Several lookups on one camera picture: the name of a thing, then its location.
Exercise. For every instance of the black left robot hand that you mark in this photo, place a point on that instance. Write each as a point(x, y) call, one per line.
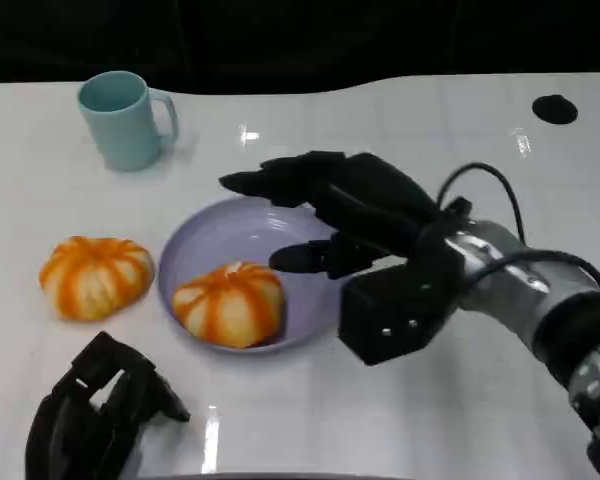
point(65, 430)

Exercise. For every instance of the lilac plate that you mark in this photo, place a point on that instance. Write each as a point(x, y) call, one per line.
point(220, 235)

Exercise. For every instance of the pale green mug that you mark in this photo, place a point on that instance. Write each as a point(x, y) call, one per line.
point(122, 130)

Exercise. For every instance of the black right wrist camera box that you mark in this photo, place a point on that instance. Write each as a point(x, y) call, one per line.
point(395, 315)

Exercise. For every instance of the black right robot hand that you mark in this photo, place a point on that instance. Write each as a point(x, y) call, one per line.
point(370, 205)

